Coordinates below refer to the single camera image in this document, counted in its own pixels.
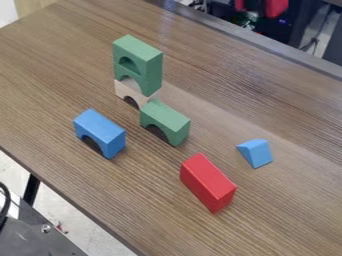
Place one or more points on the green arch block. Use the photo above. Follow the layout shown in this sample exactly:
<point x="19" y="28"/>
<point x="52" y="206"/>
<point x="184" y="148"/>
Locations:
<point x="131" y="77"/>
<point x="168" y="119"/>
<point x="141" y="55"/>

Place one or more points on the white arch block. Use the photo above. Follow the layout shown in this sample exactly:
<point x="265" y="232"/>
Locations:
<point x="125" y="90"/>

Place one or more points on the red arch block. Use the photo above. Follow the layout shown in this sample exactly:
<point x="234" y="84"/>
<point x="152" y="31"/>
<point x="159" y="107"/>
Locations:
<point x="208" y="181"/>

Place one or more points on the blue arch block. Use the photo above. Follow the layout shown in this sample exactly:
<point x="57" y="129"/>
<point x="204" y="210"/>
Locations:
<point x="100" y="129"/>

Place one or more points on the blue wedge block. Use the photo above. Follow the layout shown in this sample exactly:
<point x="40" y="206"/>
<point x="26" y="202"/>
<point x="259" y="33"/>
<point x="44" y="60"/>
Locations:
<point x="257" y="152"/>

